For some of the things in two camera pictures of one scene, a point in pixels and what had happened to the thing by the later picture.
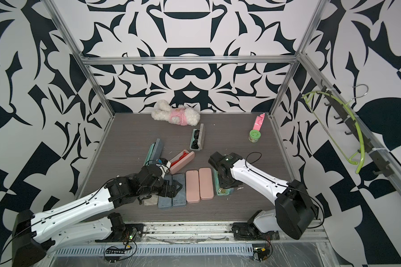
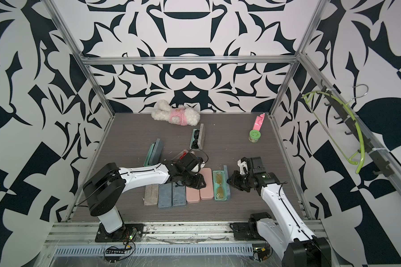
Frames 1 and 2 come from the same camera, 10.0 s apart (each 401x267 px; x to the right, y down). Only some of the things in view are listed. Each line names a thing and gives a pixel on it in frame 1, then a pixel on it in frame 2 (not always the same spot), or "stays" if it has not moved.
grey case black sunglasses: x=197 y=141 stays
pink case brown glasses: x=192 y=186 stays
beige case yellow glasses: x=152 y=201 stays
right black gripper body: x=227 y=183 → x=241 y=181
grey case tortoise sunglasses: x=165 y=202 stays
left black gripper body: x=162 y=188 → x=192 y=179
